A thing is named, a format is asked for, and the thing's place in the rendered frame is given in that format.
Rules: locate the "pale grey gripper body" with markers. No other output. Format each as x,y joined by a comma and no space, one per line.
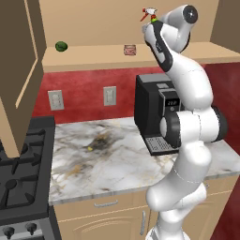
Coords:
145,30

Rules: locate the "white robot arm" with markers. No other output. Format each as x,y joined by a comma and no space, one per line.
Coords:
190,93

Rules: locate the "brown cabinet door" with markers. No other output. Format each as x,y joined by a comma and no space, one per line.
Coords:
15,78
226,25

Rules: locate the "tan base cabinet door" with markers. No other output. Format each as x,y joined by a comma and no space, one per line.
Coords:
103,226
209,218

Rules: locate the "black coffee machine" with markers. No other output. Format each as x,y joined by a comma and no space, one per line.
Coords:
150,106

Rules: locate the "dark green round fruit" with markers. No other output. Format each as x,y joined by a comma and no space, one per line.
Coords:
61,46

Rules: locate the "tan drawer front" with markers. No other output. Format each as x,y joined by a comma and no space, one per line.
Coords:
81,207
223,185

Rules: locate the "black gas stove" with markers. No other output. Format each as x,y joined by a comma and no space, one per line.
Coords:
25,175

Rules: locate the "black stove knob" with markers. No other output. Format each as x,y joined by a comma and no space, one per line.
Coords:
8,231
31,228

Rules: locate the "tan wall cabinet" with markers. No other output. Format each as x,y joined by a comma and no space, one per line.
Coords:
103,59

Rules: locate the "grey wall outlet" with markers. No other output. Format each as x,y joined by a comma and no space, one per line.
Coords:
110,96
56,100

